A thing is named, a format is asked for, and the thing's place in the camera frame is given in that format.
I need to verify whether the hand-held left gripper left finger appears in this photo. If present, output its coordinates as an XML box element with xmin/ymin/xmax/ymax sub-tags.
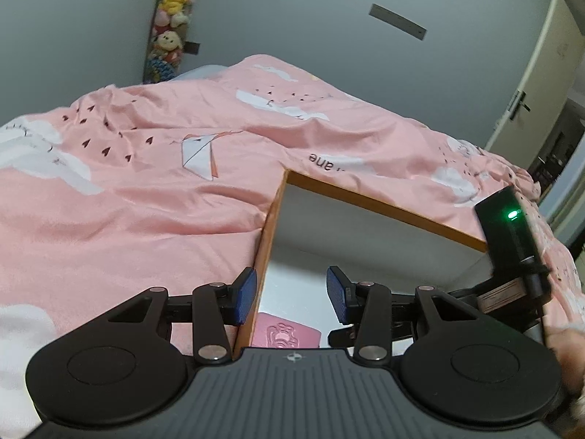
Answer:
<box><xmin>106</xmin><ymin>266</ymin><xmax>258</xmax><ymax>363</ymax></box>

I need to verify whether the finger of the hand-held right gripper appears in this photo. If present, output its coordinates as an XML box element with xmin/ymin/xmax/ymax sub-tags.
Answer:
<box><xmin>329</xmin><ymin>328</ymin><xmax>358</xmax><ymax>349</ymax></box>

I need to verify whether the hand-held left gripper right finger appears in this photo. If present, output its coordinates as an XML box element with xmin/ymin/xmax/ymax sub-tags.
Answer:
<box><xmin>326</xmin><ymin>265</ymin><xmax>480</xmax><ymax>362</ymax></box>

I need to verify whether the brown-edged white cardboard box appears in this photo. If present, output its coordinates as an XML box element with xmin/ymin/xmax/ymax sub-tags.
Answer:
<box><xmin>232</xmin><ymin>169</ymin><xmax>492</xmax><ymax>360</ymax></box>

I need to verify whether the person's right hand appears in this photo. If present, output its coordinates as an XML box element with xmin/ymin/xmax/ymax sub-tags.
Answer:
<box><xmin>545</xmin><ymin>322</ymin><xmax>585</xmax><ymax>421</ymax></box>

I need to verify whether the pink embossed box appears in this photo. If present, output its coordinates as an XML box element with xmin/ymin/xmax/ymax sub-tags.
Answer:
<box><xmin>250</xmin><ymin>312</ymin><xmax>321</xmax><ymax>349</ymax></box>

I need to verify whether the pink printed blanket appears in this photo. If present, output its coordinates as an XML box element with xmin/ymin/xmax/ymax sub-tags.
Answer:
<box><xmin>0</xmin><ymin>54</ymin><xmax>585</xmax><ymax>421</ymax></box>

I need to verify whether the cream door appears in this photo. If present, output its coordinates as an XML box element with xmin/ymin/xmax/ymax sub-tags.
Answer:
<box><xmin>483</xmin><ymin>0</ymin><xmax>585</xmax><ymax>158</ymax></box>

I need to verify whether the grey pillow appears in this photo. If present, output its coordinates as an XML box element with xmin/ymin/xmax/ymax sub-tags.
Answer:
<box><xmin>174</xmin><ymin>65</ymin><xmax>229</xmax><ymax>81</ymax></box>

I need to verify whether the column of plush toys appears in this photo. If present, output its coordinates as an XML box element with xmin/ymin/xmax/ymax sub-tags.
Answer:
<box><xmin>144</xmin><ymin>0</ymin><xmax>204</xmax><ymax>84</ymax></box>

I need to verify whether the black door handle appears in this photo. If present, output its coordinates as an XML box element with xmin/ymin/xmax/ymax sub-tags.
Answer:
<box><xmin>506</xmin><ymin>91</ymin><xmax>531</xmax><ymax>112</ymax></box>

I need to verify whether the grey wall strip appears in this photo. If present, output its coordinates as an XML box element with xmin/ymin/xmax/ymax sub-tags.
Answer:
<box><xmin>368</xmin><ymin>4</ymin><xmax>428</xmax><ymax>41</ymax></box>

